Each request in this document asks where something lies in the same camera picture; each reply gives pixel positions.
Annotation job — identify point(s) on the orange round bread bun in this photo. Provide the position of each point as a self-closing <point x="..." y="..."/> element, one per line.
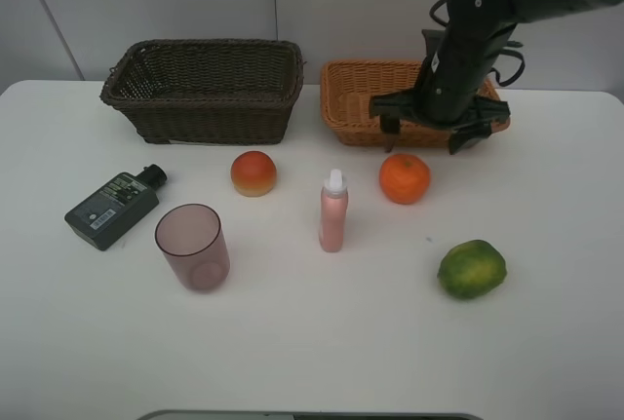
<point x="253" y="174"/>

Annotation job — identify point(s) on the orange tangerine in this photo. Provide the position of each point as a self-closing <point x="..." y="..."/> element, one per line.
<point x="404" y="179"/>

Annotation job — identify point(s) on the orange wicker basket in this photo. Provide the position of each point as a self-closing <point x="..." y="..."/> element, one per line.
<point x="347" y="86"/>

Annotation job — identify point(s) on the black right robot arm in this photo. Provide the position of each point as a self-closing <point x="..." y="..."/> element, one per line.
<point x="479" y="19"/>

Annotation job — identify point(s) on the green lime fruit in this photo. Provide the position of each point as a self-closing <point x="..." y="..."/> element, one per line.
<point x="471" y="270"/>

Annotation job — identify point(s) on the pink spray bottle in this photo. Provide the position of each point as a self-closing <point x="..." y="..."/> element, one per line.
<point x="334" y="204"/>

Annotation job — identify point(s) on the dark green rectangular bottle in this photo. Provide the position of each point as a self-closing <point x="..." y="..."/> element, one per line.
<point x="116" y="207"/>

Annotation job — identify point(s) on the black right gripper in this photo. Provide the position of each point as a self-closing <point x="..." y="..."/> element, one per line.
<point x="445" y="93"/>

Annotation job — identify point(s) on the dark brown wicker basket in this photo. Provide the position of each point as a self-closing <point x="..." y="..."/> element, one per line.
<point x="207" y="91"/>

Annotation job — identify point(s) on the translucent purple plastic cup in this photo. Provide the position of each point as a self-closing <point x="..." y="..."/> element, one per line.
<point x="191" y="239"/>

